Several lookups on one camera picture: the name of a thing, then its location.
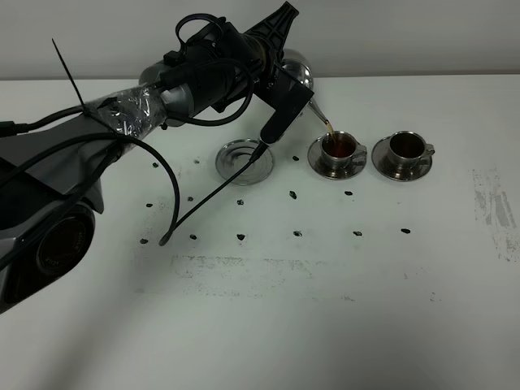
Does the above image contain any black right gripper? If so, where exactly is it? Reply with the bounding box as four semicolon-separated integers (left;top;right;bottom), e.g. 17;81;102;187
240;2;299;81

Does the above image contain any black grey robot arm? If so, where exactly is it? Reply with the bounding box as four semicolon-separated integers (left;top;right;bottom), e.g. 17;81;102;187
1;3;310;310

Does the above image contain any left stainless steel saucer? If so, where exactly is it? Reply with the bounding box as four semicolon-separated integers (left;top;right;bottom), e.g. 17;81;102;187
307;136;366;180

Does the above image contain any stainless steel saucer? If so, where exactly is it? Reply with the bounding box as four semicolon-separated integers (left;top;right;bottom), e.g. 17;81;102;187
307;136;366;180
371;137;433;182

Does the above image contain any stainless steel teapot trivet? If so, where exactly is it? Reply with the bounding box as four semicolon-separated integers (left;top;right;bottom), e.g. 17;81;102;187
214;139;275;187

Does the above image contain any left stainless steel teacup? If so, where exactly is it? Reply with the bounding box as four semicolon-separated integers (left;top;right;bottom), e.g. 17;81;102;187
320;132;366;170

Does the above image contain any stainless steel teacup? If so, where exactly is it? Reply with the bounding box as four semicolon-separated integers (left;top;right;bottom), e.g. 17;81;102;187
320;132;366;170
387;131;435;170

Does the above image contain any right stainless steel saucer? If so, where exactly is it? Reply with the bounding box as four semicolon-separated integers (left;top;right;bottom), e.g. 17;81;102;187
371;137;433;182

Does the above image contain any right stainless steel teacup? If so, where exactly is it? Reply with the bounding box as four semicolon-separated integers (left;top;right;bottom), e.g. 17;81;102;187
387;131;435;170

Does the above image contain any black zip tie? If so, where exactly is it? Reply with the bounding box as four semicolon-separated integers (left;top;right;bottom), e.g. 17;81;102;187
51;38;115;133

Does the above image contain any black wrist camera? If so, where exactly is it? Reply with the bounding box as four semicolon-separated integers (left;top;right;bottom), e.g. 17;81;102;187
255;65;314;145

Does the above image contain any black camera cable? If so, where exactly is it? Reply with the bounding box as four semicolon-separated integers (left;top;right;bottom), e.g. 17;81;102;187
0;58;269;269

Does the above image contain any black loose usb cable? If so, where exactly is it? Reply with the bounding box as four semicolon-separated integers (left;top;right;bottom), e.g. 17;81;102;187
0;105;86;137

